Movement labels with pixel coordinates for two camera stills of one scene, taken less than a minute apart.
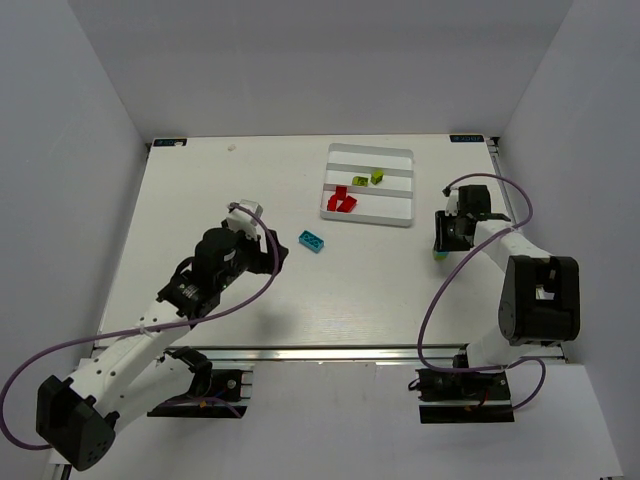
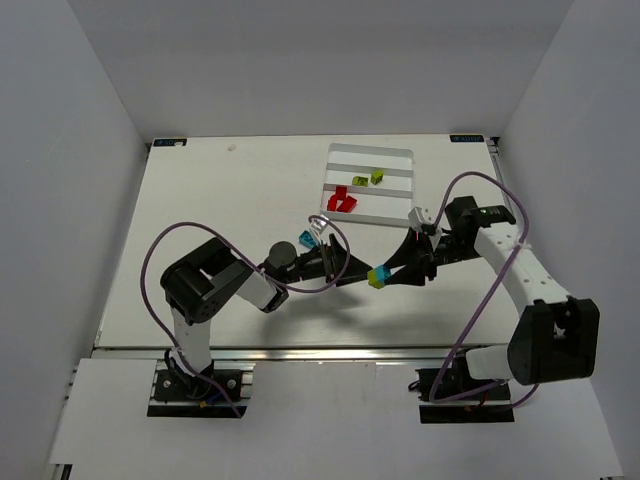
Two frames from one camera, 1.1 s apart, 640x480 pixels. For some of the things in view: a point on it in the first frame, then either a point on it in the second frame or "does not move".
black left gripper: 273,254 → 327,263
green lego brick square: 377,176 does not move
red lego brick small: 341,192 does not move
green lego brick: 360,181 does not move
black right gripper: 447,232 → 427,254
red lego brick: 347,204 does not move
